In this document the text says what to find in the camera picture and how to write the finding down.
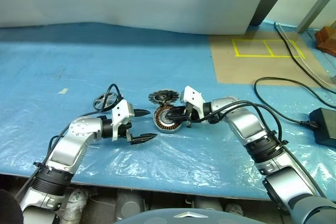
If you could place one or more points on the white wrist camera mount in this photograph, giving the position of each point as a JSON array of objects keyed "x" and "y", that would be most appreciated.
[
  {"x": 120, "y": 112},
  {"x": 193, "y": 98}
]

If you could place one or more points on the silver motor housing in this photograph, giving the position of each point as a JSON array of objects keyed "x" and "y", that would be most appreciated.
[{"x": 159, "y": 119}]

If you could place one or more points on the black power adapter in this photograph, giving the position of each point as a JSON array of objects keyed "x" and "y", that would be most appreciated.
[{"x": 325, "y": 127}]

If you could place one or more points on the brown cardboard sheet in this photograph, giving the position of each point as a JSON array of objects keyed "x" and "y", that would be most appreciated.
[{"x": 228, "y": 69}]

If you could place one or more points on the round grey motor lid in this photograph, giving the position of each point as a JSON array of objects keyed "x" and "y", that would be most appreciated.
[{"x": 162, "y": 96}]

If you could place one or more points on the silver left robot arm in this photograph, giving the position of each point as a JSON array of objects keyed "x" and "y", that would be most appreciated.
[{"x": 65, "y": 150}]

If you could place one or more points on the blue plastic table sheet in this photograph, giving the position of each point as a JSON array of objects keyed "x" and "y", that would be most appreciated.
[{"x": 131, "y": 58}]

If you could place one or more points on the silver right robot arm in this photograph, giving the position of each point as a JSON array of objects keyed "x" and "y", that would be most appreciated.
[{"x": 246, "y": 124}]

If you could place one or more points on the white robot foot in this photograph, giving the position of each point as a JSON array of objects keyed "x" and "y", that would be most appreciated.
[
  {"x": 76, "y": 203},
  {"x": 236, "y": 208}
]

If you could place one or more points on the grey robot torso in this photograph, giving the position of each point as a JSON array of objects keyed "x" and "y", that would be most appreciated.
[{"x": 178, "y": 216}]

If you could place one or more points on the grey metal post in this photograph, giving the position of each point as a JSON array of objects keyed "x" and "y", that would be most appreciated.
[{"x": 315, "y": 6}]

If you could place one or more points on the brown wooden block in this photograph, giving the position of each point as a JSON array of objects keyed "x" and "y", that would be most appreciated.
[{"x": 326, "y": 40}]

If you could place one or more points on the grey rounded cylinder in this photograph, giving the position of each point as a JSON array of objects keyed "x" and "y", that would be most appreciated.
[
  {"x": 130, "y": 203},
  {"x": 208, "y": 204}
]

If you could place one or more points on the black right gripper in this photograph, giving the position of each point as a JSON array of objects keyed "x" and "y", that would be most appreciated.
[{"x": 189, "y": 115}]

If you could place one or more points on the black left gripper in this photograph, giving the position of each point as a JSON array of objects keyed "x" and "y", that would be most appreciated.
[{"x": 124, "y": 130}]

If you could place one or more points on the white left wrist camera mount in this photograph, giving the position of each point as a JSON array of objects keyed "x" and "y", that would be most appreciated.
[{"x": 120, "y": 112}]

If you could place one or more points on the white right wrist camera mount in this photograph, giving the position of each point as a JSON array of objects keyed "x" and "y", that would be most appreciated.
[{"x": 193, "y": 98}]

